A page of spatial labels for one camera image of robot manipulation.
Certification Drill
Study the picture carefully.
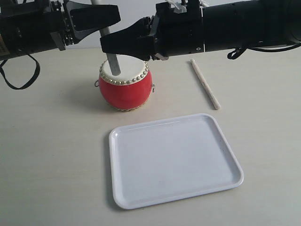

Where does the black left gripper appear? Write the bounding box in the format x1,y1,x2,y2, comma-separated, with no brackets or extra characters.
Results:
47,0,121,51

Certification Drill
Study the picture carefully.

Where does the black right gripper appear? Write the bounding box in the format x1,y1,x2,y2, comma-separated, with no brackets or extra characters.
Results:
100,0,205,61

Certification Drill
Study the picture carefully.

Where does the wooden drumstick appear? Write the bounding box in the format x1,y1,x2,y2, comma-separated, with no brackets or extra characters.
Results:
190,59,221,110
91,0,121,76

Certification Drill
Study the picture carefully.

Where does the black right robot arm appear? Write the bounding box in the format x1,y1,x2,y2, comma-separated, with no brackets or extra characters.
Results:
100,0,301,61

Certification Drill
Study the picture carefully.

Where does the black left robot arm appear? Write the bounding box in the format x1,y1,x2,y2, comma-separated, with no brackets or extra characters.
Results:
0,0,121,60

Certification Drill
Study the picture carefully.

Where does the small red drum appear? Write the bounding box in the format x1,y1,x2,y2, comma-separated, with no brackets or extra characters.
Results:
95,55,155,111

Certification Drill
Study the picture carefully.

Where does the white rectangular plastic tray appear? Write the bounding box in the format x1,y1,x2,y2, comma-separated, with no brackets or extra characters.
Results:
109,113,244,210

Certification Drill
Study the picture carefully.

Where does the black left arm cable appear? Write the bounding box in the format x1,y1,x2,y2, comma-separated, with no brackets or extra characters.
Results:
0,53,40,89

